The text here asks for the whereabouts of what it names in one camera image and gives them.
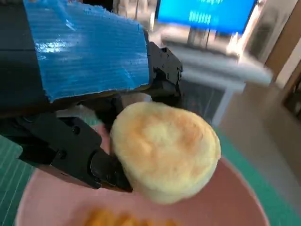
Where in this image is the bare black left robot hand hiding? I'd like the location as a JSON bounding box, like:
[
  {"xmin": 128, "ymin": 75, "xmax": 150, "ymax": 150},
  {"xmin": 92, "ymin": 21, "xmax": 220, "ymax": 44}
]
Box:
[{"xmin": 0, "ymin": 0, "xmax": 184, "ymax": 193}]

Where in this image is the round toy bread bun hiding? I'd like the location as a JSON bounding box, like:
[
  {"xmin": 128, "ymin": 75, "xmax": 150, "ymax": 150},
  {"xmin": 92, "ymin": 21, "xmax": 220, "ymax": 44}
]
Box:
[{"xmin": 109, "ymin": 101, "xmax": 222, "ymax": 205}]

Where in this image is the pink bowl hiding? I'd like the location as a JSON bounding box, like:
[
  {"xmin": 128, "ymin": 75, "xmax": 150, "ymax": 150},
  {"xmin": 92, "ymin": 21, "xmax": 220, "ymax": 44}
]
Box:
[{"xmin": 15, "ymin": 124, "xmax": 270, "ymax": 226}]

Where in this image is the oblong orange toy bread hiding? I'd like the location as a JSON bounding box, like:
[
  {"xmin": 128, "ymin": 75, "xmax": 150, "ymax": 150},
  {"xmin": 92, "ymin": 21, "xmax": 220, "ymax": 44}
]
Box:
[{"xmin": 84, "ymin": 206, "xmax": 176, "ymax": 226}]

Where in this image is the white glass-sided cabinet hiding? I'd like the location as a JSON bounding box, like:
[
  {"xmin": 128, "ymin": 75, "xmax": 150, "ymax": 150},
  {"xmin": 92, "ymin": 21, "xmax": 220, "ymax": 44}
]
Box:
[{"xmin": 160, "ymin": 24, "xmax": 275, "ymax": 129}]

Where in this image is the blue monitor screen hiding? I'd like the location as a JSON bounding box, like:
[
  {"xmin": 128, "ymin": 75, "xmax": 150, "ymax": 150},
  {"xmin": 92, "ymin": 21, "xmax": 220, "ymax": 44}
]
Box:
[{"xmin": 157, "ymin": 0, "xmax": 259, "ymax": 34}]

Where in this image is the green cutting mat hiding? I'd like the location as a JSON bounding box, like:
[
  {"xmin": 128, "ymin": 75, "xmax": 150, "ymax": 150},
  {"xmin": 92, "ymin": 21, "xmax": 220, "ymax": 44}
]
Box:
[{"xmin": 0, "ymin": 110, "xmax": 301, "ymax": 226}]

